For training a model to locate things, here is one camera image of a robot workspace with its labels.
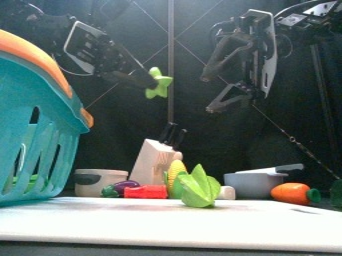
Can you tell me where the green starfruit end piece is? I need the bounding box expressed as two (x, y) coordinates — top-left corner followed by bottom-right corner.
(144, 66), (173, 100)

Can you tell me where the teal basket with orange rim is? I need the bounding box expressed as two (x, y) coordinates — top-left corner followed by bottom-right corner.
(0, 29), (94, 207)

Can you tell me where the large green starfruit piece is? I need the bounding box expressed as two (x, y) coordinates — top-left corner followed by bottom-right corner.
(174, 163), (222, 209)

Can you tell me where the green toy inside basket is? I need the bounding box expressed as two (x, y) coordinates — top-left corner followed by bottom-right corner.
(9, 173), (43, 193)

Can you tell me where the black metal stand leg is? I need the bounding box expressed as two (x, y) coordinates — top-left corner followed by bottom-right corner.
(308, 42), (342, 168)

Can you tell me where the white wooden knife block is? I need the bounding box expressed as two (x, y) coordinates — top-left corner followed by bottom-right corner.
(126, 138), (184, 186)

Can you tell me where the yellow toy corn cob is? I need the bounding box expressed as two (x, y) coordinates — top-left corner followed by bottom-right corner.
(162, 159), (189, 200)

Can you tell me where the grey toy pot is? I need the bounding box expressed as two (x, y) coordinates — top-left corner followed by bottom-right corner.
(221, 172), (287, 201)

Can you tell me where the small white toy piece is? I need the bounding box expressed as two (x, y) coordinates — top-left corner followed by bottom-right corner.
(214, 185), (236, 201)

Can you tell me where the purple toy eggplant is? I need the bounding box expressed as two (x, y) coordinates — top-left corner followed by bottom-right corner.
(100, 179), (141, 198)

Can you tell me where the orange toy carrot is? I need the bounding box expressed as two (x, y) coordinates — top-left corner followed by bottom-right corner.
(268, 182), (321, 206)

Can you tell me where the red toy food piece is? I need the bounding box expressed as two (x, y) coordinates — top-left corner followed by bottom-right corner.
(122, 184), (169, 200)

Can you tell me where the white cutting board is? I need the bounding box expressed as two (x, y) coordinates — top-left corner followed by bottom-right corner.
(0, 195), (342, 254)

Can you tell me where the grey vertical frame pole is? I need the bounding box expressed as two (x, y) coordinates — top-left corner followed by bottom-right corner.
(166, 0), (176, 124)

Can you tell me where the black knife handle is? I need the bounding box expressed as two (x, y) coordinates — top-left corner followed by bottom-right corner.
(157, 121), (177, 144)
(172, 128), (188, 152)
(166, 123), (180, 147)

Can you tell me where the thin diagonal cord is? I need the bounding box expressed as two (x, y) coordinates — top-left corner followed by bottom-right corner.
(251, 104), (342, 181)

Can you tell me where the toy cleaver with grey handle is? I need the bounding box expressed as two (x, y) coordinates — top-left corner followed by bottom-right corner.
(233, 162), (305, 175)

